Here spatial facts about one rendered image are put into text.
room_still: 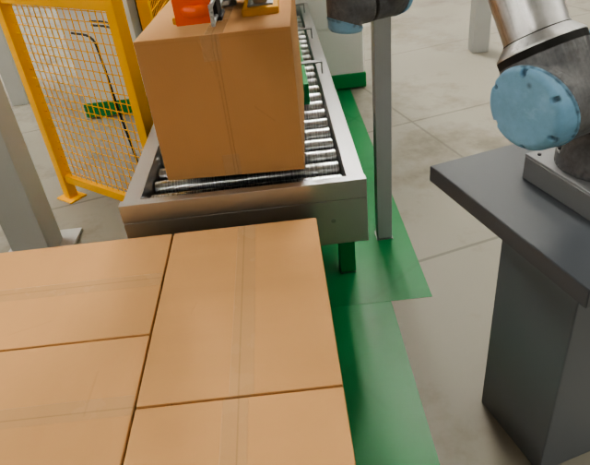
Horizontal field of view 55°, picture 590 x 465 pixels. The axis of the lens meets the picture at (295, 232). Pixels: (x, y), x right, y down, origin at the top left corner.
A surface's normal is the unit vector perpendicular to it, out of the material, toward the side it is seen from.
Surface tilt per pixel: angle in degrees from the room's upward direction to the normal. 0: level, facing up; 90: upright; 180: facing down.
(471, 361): 0
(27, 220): 90
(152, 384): 0
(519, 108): 94
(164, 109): 90
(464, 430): 0
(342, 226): 90
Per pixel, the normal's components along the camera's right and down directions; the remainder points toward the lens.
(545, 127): -0.83, 0.43
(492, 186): -0.10, -0.83
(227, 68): -0.01, 0.56
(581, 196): -0.94, 0.26
